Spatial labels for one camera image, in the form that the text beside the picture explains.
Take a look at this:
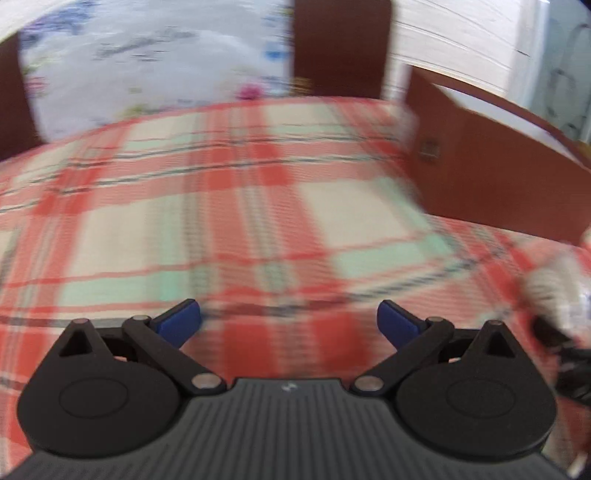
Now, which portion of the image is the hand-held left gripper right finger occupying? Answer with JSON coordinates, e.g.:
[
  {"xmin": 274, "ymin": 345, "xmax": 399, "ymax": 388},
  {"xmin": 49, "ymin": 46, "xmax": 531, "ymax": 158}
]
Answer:
[{"xmin": 352, "ymin": 299, "xmax": 528, "ymax": 398}]

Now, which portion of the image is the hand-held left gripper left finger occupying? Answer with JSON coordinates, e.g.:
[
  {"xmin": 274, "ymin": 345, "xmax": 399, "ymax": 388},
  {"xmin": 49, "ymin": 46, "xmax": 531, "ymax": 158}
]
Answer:
[{"xmin": 59, "ymin": 298, "xmax": 227, "ymax": 396}]

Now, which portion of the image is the white ribbed item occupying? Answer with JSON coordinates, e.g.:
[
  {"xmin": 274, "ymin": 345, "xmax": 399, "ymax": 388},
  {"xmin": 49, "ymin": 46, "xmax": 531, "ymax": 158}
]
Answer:
[{"xmin": 521, "ymin": 248, "xmax": 591, "ymax": 334}]

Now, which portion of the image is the red-brown cardboard box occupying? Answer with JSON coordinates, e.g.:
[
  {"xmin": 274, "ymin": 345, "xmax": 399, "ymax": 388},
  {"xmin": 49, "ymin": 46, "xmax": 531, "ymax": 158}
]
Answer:
[{"xmin": 404, "ymin": 65, "xmax": 591, "ymax": 244}]

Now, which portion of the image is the red plaid tablecloth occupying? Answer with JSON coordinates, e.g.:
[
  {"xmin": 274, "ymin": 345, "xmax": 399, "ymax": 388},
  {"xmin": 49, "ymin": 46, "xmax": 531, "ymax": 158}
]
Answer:
[{"xmin": 0, "ymin": 96, "xmax": 591, "ymax": 464}]

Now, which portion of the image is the floral white cushion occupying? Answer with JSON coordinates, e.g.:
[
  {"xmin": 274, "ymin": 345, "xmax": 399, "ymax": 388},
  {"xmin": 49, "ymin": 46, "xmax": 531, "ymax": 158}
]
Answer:
[{"xmin": 17, "ymin": 0, "xmax": 297, "ymax": 145}]

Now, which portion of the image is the dark brown board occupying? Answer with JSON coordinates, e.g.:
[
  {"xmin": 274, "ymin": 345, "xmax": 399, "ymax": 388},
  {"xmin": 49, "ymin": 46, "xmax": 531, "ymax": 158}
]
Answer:
[{"xmin": 0, "ymin": 33, "xmax": 43, "ymax": 163}]

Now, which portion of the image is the glass door with drawing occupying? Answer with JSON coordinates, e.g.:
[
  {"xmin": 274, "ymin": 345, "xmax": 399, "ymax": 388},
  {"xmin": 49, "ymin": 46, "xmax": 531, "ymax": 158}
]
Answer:
[{"xmin": 529, "ymin": 0, "xmax": 591, "ymax": 141}]

